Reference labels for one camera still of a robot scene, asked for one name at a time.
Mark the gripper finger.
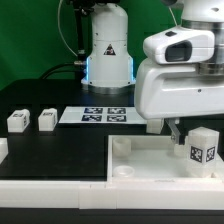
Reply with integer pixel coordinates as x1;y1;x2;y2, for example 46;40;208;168
165;118;185;145

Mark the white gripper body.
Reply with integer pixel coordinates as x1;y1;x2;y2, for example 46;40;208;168
134;58;224;120

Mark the white square table top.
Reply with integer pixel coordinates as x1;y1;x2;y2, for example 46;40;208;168
107;135;224;181

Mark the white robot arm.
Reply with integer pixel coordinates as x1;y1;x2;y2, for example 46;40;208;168
82;0;224;120

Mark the white tag sheet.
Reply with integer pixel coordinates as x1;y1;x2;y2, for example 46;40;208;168
59;107;146;124

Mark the white left fence block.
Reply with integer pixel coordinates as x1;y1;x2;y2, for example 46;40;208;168
0;138;8;164

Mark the white front fence rail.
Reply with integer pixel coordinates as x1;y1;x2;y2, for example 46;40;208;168
0;179;224;210

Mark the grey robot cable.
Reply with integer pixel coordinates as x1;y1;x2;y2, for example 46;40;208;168
57;0;80;58

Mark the black cable on stand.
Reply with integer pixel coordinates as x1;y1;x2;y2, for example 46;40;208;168
39;0;88;80

